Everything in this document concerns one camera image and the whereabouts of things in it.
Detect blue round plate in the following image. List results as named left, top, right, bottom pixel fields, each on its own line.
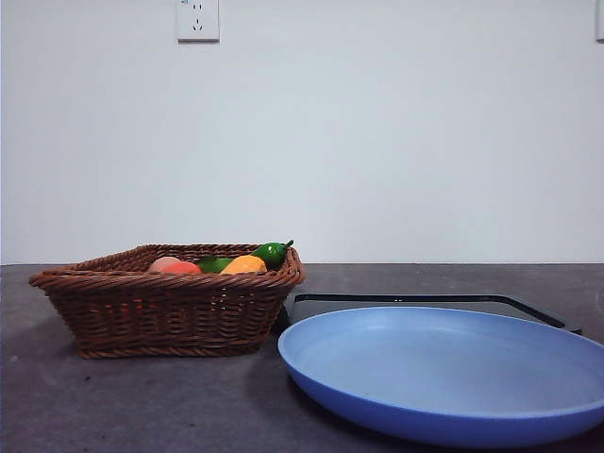
left=277, top=306, right=604, bottom=450

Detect green chili pepper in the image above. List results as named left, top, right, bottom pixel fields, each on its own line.
left=249, top=239, right=295, bottom=272

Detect green leafy vegetable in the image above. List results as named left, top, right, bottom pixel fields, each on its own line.
left=194, top=256, right=235, bottom=275

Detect pale pink peach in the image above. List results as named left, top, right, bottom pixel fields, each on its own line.
left=147, top=256, right=183, bottom=274

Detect white wall socket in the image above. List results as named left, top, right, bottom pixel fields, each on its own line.
left=176, top=0, right=221, bottom=45

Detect brown wicker basket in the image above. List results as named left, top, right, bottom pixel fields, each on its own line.
left=27, top=243, right=306, bottom=361

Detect orange red tomato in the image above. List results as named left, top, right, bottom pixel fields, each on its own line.
left=161, top=261, right=204, bottom=276

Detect black flat tray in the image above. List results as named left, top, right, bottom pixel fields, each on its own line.
left=281, top=293, right=583, bottom=337

